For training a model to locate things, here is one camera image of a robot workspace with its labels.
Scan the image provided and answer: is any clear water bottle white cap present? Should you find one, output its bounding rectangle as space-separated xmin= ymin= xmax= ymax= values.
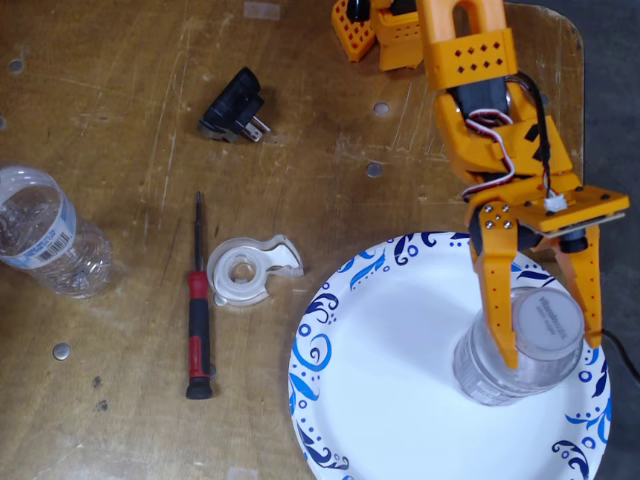
xmin=0 ymin=162 xmax=115 ymax=300

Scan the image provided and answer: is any red white servo wire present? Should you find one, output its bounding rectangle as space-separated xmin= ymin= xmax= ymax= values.
xmin=467 ymin=107 xmax=517 ymax=194

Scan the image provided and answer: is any black power plug adapter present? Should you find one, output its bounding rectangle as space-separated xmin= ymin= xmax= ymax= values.
xmin=198 ymin=66 xmax=272 ymax=145

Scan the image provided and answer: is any white paper plate blue floral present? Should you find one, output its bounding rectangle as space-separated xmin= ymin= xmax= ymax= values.
xmin=288 ymin=230 xmax=614 ymax=480

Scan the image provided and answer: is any red black screwdriver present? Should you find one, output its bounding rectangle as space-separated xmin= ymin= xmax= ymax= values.
xmin=184 ymin=190 xmax=216 ymax=401

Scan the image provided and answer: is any clear vitaminwater bottle white lid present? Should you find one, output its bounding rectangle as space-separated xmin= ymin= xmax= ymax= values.
xmin=452 ymin=285 xmax=587 ymax=407

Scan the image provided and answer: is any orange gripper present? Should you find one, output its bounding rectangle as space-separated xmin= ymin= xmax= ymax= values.
xmin=462 ymin=167 xmax=604 ymax=370

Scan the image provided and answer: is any orange robot base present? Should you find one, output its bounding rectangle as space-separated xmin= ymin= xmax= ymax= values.
xmin=331 ymin=0 xmax=424 ymax=72

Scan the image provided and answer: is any wrist camera on orange plate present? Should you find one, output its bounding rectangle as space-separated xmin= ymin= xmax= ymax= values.
xmin=537 ymin=184 xmax=631 ymax=254

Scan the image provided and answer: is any black camera cable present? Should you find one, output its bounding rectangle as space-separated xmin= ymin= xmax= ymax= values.
xmin=517 ymin=72 xmax=569 ymax=211

